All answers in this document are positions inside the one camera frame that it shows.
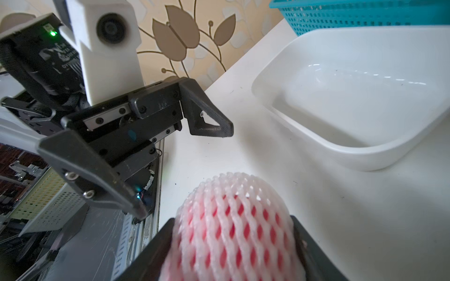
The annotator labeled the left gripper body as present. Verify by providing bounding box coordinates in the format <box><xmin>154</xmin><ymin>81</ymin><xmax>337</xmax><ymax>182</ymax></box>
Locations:
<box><xmin>59</xmin><ymin>78</ymin><xmax>184</xmax><ymax>176</ymax></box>

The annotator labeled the left teal plastic basket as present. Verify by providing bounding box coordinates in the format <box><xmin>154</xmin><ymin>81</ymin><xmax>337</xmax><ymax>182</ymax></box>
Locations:
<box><xmin>269</xmin><ymin>0</ymin><xmax>450</xmax><ymax>36</ymax></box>

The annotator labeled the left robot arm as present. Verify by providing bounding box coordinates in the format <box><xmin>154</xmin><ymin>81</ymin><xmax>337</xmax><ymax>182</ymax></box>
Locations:
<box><xmin>1</xmin><ymin>77</ymin><xmax>234</xmax><ymax>221</ymax></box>

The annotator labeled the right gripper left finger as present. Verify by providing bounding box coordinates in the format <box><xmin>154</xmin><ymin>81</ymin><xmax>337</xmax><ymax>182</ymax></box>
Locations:
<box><xmin>116</xmin><ymin>218</ymin><xmax>175</xmax><ymax>281</ymax></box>

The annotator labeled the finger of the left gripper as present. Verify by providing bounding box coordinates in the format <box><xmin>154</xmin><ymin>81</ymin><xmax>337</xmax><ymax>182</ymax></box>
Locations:
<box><xmin>179</xmin><ymin>78</ymin><xmax>234</xmax><ymax>137</ymax></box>
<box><xmin>37</xmin><ymin>129</ymin><xmax>149</xmax><ymax>220</ymax></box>

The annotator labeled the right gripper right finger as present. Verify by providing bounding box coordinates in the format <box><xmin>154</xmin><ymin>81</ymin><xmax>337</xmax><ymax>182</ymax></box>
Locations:
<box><xmin>291</xmin><ymin>215</ymin><xmax>348</xmax><ymax>281</ymax></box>

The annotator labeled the white plastic tray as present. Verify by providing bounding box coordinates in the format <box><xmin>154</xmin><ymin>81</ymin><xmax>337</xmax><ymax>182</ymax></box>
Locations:
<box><xmin>251</xmin><ymin>25</ymin><xmax>450</xmax><ymax>172</ymax></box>

